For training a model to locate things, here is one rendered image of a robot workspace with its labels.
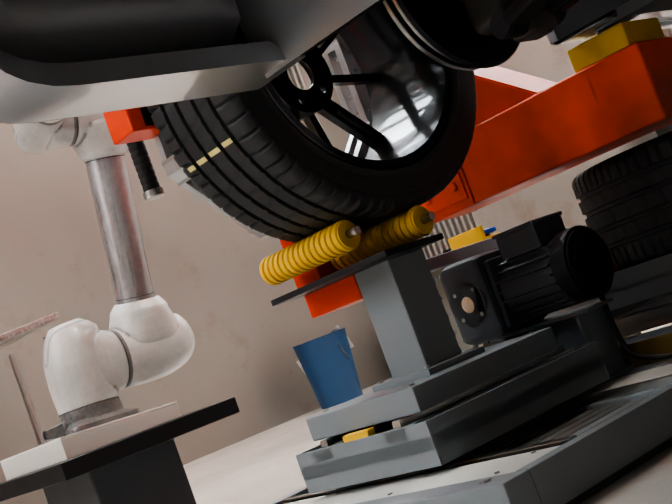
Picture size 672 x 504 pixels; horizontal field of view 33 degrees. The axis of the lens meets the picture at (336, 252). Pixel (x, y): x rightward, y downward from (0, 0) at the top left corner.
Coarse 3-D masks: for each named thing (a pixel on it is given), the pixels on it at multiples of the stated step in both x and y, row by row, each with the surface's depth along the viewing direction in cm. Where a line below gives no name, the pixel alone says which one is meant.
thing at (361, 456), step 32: (576, 352) 212; (512, 384) 199; (544, 384) 204; (576, 384) 210; (416, 416) 192; (448, 416) 187; (480, 416) 192; (512, 416) 196; (320, 448) 206; (352, 448) 198; (384, 448) 192; (416, 448) 186; (448, 448) 185; (320, 480) 206; (352, 480) 200
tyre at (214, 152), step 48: (240, 96) 187; (192, 144) 198; (240, 144) 192; (288, 144) 191; (240, 192) 200; (288, 192) 196; (336, 192) 195; (384, 192) 202; (432, 192) 211; (288, 240) 213
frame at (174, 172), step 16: (336, 48) 244; (336, 64) 247; (352, 64) 244; (352, 96) 244; (368, 96) 244; (352, 112) 246; (368, 112) 243; (160, 144) 212; (352, 144) 243; (176, 176) 212; (192, 192) 215; (240, 224) 220
